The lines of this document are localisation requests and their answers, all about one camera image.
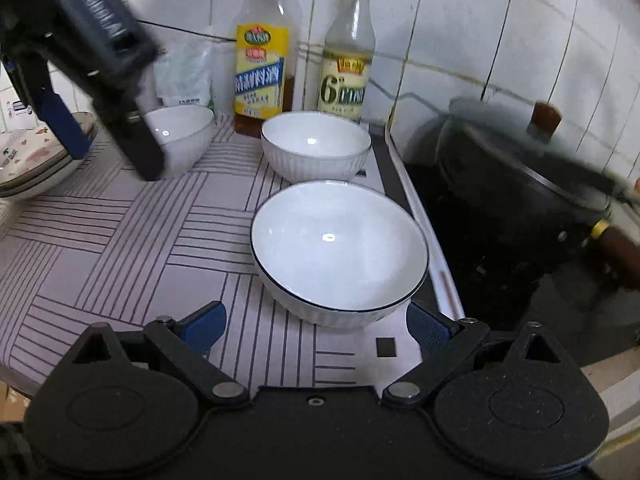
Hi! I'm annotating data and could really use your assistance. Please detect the cooking wine bottle yellow label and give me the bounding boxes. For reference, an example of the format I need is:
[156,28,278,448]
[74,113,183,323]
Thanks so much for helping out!
[233,0,304,139]

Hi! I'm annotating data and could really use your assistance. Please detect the black cooking pot wooden handle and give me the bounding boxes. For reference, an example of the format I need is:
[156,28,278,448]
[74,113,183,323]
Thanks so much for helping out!
[434,125,640,292]

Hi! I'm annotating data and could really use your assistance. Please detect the black stove top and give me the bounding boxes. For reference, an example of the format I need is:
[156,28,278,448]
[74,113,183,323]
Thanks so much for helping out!
[386,124,640,363]

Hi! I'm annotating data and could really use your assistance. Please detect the blue egg print plate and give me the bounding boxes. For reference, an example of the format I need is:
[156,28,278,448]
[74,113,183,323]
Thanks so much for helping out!
[0,125,99,189]

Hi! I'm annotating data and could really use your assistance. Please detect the glass pot lid wooden knob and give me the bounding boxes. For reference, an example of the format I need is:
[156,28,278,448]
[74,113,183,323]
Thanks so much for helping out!
[446,96,631,196]

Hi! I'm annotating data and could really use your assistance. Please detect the striped table cover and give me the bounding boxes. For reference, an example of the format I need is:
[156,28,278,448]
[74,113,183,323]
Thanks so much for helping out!
[0,110,467,397]

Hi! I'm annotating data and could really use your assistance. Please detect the cardboard box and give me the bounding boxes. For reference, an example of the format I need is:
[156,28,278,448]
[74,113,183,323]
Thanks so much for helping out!
[0,379,32,423]

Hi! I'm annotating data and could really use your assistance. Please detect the black power cable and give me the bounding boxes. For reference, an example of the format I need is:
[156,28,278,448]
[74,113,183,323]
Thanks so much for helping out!
[135,17,242,45]

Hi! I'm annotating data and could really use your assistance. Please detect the clear vinegar bottle yellow cap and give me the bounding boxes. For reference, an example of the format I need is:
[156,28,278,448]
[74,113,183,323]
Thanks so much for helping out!
[317,0,377,124]

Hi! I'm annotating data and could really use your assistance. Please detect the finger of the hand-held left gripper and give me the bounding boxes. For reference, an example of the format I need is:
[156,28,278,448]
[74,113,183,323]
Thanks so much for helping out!
[94,79,167,182]
[6,57,94,162]

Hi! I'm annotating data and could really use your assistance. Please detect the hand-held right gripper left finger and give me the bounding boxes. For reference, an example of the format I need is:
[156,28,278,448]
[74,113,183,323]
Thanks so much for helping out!
[69,301,251,406]

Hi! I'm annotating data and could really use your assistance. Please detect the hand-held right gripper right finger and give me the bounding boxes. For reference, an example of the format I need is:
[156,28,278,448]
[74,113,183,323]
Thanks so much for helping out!
[383,301,572,406]

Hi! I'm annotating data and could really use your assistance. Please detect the white ribbed bowl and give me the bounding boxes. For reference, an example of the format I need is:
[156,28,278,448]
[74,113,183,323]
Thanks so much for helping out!
[249,180,430,330]
[260,111,372,184]
[141,104,217,179]

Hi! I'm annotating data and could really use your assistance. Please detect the white salt bag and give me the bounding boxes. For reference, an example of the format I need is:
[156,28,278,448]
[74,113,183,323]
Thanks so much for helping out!
[153,39,216,112]

